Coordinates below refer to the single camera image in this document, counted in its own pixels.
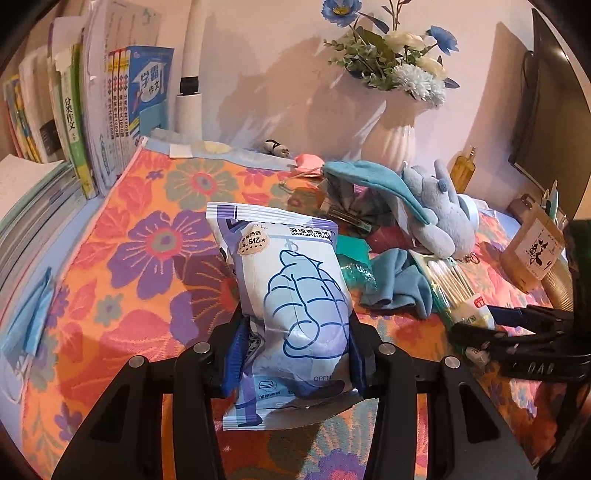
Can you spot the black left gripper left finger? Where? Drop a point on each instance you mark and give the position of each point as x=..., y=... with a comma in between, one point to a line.
x=121, y=437

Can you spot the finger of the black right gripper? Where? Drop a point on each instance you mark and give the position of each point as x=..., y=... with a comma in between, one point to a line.
x=531, y=316
x=547, y=342

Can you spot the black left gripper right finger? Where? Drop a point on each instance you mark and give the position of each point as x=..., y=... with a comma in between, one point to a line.
x=467, y=436

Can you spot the cotton swab bag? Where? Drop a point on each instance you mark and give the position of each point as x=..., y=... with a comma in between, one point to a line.
x=453, y=295

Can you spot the brown paper box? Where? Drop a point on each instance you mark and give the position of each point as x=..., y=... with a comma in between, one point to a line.
x=533, y=251

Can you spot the light blue plush toy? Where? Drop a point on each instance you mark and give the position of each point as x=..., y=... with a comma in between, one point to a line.
x=450, y=232

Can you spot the blue folded sock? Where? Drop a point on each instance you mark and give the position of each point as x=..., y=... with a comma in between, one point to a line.
x=400, y=285

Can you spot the blue face mask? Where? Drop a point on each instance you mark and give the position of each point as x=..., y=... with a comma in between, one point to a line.
x=25, y=329

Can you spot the amber glass bottle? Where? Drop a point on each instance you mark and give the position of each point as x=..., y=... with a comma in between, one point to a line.
x=463, y=170

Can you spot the green mesh pouch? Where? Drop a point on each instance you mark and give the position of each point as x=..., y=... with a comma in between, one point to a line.
x=354, y=259

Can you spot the floral orange tablecloth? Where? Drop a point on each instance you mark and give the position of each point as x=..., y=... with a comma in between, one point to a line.
x=147, y=279

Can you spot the black monitor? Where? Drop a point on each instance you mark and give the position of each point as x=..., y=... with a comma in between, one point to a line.
x=551, y=143

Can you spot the teal plush cloth piece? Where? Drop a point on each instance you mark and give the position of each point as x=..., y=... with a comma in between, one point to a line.
x=373, y=193

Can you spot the white ribbed vase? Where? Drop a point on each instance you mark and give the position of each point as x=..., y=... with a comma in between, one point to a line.
x=392, y=140

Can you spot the stack of books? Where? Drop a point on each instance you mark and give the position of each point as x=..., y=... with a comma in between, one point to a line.
x=37, y=201

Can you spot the pink small cloth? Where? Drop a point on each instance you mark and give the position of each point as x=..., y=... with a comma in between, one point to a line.
x=308, y=165

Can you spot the small panda figure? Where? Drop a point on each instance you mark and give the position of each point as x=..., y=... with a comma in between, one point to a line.
x=276, y=148

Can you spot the green spine book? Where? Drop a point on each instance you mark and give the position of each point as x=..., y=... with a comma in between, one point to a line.
x=67, y=64

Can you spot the blue cover textbook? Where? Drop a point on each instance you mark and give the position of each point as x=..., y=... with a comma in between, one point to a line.
x=149, y=75

